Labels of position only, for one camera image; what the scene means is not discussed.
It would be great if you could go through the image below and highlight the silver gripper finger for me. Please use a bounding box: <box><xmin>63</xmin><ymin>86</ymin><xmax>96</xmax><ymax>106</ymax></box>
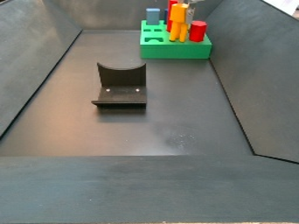
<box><xmin>185</xmin><ymin>0</ymin><xmax>204</xmax><ymax>25</ymax></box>

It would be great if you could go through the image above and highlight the yellow three prong object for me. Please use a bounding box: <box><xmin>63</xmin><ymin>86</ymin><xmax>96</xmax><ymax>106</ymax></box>
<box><xmin>169</xmin><ymin>3</ymin><xmax>188</xmax><ymax>42</ymax></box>

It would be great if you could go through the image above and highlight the green shape sorter board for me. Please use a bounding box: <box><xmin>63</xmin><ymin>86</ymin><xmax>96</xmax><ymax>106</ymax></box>
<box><xmin>140</xmin><ymin>20</ymin><xmax>212</xmax><ymax>59</ymax></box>

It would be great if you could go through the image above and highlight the black curved fixture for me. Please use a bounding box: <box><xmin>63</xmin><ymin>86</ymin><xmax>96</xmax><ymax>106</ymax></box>
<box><xmin>91</xmin><ymin>63</ymin><xmax>147</xmax><ymax>107</ymax></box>

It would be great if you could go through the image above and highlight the dark blue cylinder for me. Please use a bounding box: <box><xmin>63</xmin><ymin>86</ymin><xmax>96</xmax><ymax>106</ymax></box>
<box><xmin>163</xmin><ymin>9</ymin><xmax>168</xmax><ymax>25</ymax></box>

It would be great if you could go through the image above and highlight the red hexagonal prism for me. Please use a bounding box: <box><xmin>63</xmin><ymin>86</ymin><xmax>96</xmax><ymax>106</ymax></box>
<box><xmin>189</xmin><ymin>20</ymin><xmax>207</xmax><ymax>42</ymax></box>

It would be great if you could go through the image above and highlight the tall red cylinder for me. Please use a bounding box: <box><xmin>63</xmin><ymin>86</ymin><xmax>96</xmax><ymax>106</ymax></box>
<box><xmin>165</xmin><ymin>0</ymin><xmax>177</xmax><ymax>32</ymax></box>

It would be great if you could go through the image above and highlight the light blue square block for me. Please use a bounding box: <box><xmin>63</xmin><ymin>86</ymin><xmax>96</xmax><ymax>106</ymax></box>
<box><xmin>145</xmin><ymin>8</ymin><xmax>160</xmax><ymax>25</ymax></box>

